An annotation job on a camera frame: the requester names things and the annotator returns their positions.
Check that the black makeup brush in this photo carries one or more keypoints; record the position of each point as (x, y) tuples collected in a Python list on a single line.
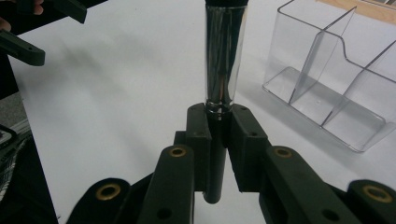
[(224, 56)]

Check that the aluminium rail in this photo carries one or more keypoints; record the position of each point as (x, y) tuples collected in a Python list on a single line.
[(20, 127)]

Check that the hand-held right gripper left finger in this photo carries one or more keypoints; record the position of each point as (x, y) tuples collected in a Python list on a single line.
[(174, 180)]

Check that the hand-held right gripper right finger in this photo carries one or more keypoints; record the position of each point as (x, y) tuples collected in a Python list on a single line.
[(271, 174)]

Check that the black flat frame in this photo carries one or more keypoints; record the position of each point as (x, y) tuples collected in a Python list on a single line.
[(7, 137)]

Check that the clear acrylic organizer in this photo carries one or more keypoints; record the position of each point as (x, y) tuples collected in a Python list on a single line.
[(336, 93)]

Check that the dark cloth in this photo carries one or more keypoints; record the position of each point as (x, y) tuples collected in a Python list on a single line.
[(28, 186)]

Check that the white table board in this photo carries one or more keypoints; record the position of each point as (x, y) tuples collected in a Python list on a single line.
[(109, 93)]

